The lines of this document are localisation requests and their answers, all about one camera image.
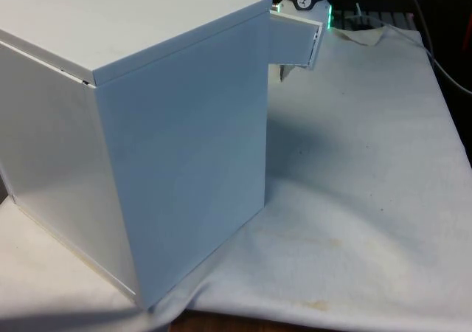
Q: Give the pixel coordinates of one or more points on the white drawer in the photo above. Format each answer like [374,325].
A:
[291,40]

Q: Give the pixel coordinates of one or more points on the white chest of drawers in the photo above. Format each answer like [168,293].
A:
[155,133]

